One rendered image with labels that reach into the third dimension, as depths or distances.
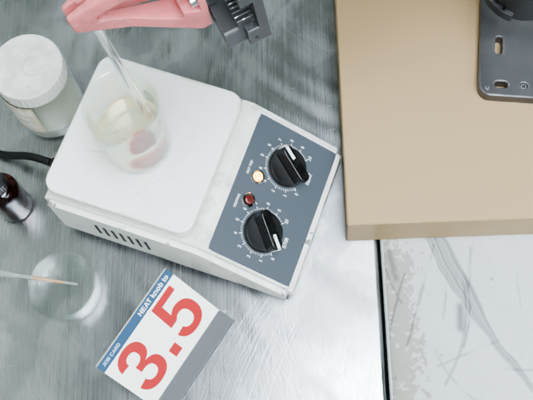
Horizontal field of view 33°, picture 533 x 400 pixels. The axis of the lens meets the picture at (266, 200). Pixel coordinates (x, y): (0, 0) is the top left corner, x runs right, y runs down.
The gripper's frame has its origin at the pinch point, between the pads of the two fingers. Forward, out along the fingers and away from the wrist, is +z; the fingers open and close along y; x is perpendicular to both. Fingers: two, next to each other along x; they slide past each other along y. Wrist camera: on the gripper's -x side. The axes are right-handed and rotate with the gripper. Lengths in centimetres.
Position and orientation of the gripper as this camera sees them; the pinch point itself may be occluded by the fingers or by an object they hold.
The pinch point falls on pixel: (81, 13)
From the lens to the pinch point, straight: 53.2
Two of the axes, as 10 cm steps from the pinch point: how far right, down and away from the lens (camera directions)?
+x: 1.3, 3.0, 9.4
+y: 4.3, 8.4, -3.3
